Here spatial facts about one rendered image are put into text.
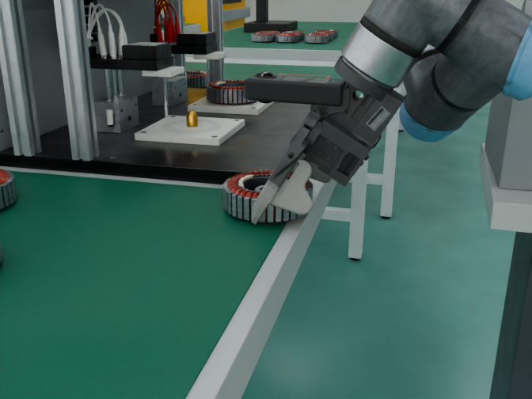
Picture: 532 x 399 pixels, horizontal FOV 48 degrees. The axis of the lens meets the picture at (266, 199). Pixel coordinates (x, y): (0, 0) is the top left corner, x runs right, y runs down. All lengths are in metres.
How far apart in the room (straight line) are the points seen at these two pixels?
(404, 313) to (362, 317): 0.14
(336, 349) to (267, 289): 1.26
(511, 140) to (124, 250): 0.53
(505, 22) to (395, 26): 0.11
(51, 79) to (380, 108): 0.65
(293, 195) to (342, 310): 1.35
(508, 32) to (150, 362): 0.45
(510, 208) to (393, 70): 0.29
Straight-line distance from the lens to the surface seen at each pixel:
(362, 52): 0.64
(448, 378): 1.77
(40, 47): 1.11
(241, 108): 1.20
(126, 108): 1.09
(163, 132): 1.02
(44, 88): 1.12
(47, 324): 0.54
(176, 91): 1.30
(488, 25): 0.64
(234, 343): 0.49
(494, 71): 0.65
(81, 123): 0.91
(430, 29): 0.64
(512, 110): 0.86
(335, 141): 0.66
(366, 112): 0.67
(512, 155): 0.88
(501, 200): 0.84
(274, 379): 1.69
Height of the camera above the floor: 1.02
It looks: 20 degrees down
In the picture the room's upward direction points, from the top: straight up
